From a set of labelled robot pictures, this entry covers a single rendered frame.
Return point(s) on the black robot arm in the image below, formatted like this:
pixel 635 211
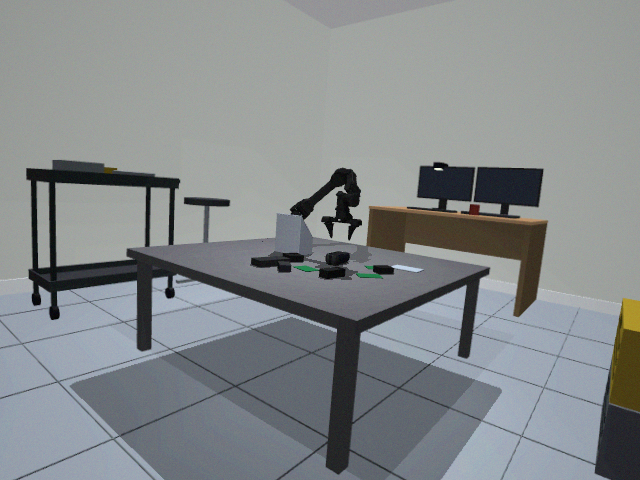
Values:
pixel 340 177

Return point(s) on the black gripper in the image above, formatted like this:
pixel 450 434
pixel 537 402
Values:
pixel 342 214

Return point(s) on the dark grey switch controller unit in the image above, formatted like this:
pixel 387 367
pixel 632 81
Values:
pixel 336 258

